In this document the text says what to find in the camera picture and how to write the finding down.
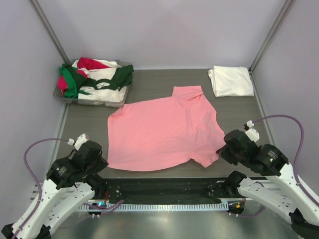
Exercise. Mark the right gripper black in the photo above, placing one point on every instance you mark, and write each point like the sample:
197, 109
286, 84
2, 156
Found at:
227, 153

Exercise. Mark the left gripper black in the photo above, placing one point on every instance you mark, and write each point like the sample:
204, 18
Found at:
98, 165

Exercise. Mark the pink t shirt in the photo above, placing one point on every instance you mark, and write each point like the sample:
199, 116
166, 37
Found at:
166, 132

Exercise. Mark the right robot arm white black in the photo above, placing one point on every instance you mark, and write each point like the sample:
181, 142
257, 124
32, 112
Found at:
287, 195

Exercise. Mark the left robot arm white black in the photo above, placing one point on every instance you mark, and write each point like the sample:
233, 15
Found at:
69, 183

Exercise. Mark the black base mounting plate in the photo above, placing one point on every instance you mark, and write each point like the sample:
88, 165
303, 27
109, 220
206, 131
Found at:
165, 191

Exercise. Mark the white t shirt in bin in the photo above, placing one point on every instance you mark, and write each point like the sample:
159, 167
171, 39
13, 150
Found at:
88, 95

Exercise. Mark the bright green t shirt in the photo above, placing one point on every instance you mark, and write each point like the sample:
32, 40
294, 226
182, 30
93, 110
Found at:
67, 82

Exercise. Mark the folded white t shirt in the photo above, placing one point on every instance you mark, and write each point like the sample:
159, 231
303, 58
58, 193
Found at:
231, 81

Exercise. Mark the clear plastic bin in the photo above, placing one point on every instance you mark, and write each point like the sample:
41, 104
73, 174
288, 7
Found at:
59, 95

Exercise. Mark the dark green t shirt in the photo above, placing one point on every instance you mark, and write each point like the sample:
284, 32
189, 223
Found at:
121, 78

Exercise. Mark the red t shirt in bin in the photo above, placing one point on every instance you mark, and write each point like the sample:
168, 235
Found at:
85, 65

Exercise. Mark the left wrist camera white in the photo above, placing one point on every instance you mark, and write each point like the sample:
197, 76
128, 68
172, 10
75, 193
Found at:
81, 140

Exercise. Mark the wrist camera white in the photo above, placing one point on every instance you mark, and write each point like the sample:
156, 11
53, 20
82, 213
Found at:
81, 140
251, 132

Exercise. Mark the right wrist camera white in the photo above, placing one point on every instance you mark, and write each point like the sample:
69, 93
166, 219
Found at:
251, 132

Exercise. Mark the slotted cable duct strip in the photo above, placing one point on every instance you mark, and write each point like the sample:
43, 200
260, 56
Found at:
223, 206

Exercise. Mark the left aluminium frame post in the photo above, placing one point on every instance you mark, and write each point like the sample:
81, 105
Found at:
49, 29

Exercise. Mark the aluminium frame post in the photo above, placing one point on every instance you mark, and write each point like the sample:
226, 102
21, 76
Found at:
280, 18
49, 29

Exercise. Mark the right aluminium frame post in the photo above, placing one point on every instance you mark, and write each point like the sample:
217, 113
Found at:
280, 18

